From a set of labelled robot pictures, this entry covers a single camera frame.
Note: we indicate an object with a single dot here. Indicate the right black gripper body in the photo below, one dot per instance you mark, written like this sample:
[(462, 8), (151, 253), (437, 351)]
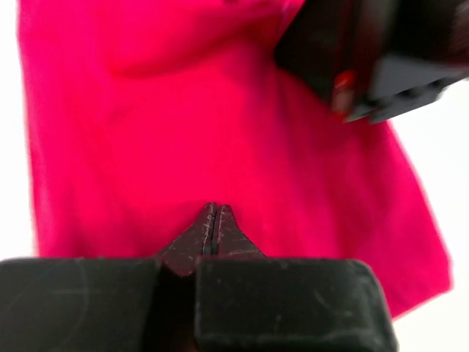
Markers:
[(425, 51)]

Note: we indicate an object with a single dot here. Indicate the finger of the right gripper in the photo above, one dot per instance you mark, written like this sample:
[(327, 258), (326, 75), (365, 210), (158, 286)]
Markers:
[(313, 45)]

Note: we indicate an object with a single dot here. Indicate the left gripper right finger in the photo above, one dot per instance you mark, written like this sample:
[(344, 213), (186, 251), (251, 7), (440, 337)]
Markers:
[(245, 301)]

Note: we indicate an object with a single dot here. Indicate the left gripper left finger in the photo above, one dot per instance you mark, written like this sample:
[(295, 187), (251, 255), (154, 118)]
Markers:
[(105, 304)]

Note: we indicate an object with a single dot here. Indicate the pink t shirt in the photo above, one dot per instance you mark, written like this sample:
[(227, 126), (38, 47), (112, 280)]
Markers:
[(139, 113)]

